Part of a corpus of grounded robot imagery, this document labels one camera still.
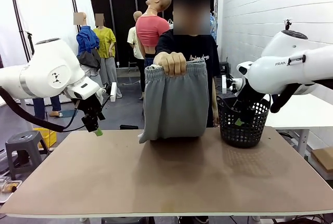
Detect person's right hand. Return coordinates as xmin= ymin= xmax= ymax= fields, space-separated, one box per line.
xmin=153 ymin=51 xmax=187 ymax=77

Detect blue patterned shirt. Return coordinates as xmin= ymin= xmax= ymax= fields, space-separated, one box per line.
xmin=209 ymin=12 xmax=219 ymax=43

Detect narrow white backdrop panel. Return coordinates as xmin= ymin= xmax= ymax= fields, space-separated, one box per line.
xmin=71 ymin=0 xmax=97 ymax=31

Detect yellow plastic crate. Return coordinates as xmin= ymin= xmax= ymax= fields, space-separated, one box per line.
xmin=33 ymin=127 xmax=57 ymax=149

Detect person in black t-shirt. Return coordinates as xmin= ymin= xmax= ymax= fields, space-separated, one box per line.
xmin=155 ymin=0 xmax=221 ymax=128

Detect mannequin in blue shirt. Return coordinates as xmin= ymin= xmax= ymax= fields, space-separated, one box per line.
xmin=75 ymin=12 xmax=105 ymax=89

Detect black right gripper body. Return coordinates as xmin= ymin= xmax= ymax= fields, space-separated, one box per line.
xmin=232 ymin=80 xmax=261 ymax=114

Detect mannequin in cream shirt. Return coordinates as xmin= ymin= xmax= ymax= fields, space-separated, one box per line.
xmin=126 ymin=10 xmax=146 ymax=100

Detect black floor cables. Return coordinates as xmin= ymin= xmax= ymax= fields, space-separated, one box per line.
xmin=292 ymin=215 xmax=333 ymax=224

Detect dark grey bag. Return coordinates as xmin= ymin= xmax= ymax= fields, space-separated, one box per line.
xmin=100 ymin=216 xmax=156 ymax=224

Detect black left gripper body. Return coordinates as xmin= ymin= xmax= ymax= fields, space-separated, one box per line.
xmin=74 ymin=97 xmax=106 ymax=125

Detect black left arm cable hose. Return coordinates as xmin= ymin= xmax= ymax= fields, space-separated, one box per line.
xmin=0 ymin=86 xmax=79 ymax=133

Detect brown cardboard box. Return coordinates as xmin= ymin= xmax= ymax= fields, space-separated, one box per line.
xmin=311 ymin=147 xmax=333 ymax=180

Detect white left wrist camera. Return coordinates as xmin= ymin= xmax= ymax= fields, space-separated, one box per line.
xmin=110 ymin=82 xmax=118 ymax=102

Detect mannequin legs in jeans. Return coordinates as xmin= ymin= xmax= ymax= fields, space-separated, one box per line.
xmin=32 ymin=96 xmax=63 ymax=120

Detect black box device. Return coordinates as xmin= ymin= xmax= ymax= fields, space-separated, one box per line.
xmin=219 ymin=61 xmax=231 ymax=78

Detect person's left forearm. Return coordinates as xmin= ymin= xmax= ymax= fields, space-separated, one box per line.
xmin=212 ymin=77 xmax=219 ymax=115

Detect white tray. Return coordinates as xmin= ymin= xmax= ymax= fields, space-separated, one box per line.
xmin=0 ymin=179 xmax=23 ymax=204

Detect black light stand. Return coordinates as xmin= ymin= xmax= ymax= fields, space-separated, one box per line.
xmin=25 ymin=31 xmax=36 ymax=56

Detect black plastic laundry basket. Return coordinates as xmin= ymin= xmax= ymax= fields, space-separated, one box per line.
xmin=216 ymin=95 xmax=271 ymax=149

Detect grey training pants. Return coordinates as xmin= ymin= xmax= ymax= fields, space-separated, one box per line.
xmin=138 ymin=60 xmax=210 ymax=144

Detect grey plastic stool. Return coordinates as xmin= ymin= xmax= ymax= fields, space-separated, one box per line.
xmin=5 ymin=130 xmax=49 ymax=180

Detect wide white backdrop panel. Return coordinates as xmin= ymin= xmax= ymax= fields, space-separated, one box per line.
xmin=0 ymin=0 xmax=79 ymax=105

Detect white side table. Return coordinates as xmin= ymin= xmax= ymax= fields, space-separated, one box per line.
xmin=265 ymin=93 xmax=333 ymax=159

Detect mannequin in pink crop top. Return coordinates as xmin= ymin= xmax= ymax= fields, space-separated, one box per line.
xmin=135 ymin=0 xmax=173 ymax=83

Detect mannequin in yellow shirt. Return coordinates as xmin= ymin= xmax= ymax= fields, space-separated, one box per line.
xmin=93 ymin=13 xmax=123 ymax=99

